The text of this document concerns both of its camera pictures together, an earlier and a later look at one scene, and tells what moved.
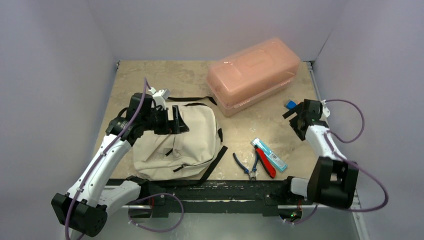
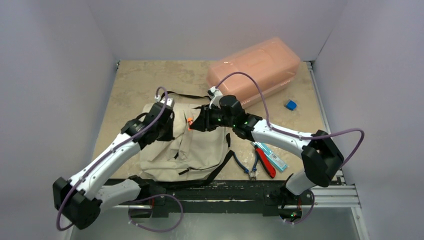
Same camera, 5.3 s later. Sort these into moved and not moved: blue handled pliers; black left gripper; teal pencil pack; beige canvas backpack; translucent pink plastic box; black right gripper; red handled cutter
Moved: black right gripper; black left gripper; beige canvas backpack
Not moved: teal pencil pack; translucent pink plastic box; red handled cutter; blue handled pliers
